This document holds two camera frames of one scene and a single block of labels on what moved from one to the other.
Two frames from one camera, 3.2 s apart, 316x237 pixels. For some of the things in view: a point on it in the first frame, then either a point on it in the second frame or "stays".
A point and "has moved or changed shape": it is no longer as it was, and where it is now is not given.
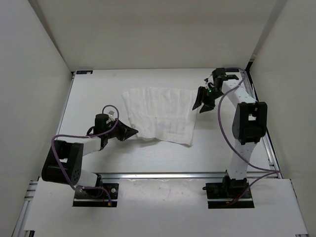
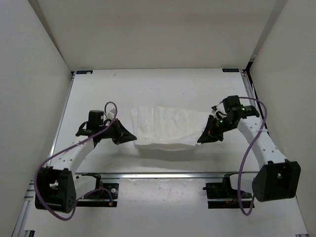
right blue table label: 232,70 stays
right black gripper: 201,93 -> 209,134
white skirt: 167,114 has moved or changed shape
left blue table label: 84,72 stays
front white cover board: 166,206 stays
